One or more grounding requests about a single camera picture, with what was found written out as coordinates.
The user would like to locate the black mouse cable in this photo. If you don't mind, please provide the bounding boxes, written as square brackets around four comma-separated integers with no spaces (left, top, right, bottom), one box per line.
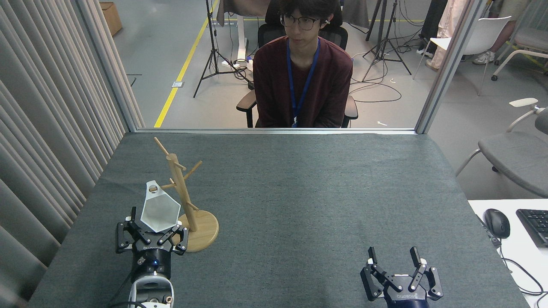
[499,246,548,300]

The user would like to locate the silver frame rail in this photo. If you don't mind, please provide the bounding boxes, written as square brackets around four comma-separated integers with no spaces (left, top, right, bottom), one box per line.
[128,127,418,136]

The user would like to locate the black computer mouse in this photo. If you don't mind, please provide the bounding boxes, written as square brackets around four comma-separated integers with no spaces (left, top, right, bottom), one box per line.
[484,209,511,239]

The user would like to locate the background person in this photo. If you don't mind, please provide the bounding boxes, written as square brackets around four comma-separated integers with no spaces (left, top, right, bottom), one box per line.
[417,0,462,71]
[473,0,531,65]

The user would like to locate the white desk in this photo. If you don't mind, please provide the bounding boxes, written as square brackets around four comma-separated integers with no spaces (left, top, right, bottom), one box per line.
[468,199,548,308]

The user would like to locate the wooden cup rack stand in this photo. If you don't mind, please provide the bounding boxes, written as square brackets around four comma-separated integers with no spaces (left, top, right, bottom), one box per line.
[153,137,220,252]

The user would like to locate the black office chair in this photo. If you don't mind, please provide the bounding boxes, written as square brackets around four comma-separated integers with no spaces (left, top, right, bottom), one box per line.
[236,0,358,128]

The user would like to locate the white standing desk frame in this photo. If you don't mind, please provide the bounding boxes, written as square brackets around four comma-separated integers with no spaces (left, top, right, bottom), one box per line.
[220,15,262,82]

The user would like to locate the cardboard box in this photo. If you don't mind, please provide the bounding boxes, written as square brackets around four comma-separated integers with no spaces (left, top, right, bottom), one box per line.
[99,2,123,36]

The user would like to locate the black tripod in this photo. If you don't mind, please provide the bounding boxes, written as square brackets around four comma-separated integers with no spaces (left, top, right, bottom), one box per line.
[362,0,411,82]
[194,0,249,98]

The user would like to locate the silver frame post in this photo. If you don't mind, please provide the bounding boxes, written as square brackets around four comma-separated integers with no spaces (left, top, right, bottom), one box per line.
[75,0,138,133]
[415,0,488,135]

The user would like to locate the black glasses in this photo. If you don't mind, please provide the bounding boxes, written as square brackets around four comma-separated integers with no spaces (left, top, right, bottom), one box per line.
[280,14,321,31]

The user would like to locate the grey pleated curtain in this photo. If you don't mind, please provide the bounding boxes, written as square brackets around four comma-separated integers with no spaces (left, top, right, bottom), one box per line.
[0,0,146,308]

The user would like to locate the grey chair with white frame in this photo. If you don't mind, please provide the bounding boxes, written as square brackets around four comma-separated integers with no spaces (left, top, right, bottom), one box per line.
[491,28,548,82]
[455,98,548,198]

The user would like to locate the blue lanyard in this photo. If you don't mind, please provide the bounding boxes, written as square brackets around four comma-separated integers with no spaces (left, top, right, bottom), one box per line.
[286,38,321,128]

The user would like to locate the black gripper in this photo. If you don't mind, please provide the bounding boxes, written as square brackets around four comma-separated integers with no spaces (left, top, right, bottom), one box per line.
[360,247,444,308]
[116,207,189,278]

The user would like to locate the white hexagonal cup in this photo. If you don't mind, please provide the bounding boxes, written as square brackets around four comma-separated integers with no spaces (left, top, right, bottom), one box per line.
[140,180,182,234]

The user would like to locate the white plastic chair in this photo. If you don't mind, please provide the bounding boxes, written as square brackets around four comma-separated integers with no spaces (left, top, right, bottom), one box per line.
[413,16,512,95]

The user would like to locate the black floor cable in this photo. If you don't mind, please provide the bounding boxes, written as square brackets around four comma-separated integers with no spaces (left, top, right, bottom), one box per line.
[350,64,403,103]

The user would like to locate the black keyboard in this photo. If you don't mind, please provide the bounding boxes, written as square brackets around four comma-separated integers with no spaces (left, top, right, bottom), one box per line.
[516,209,548,249]

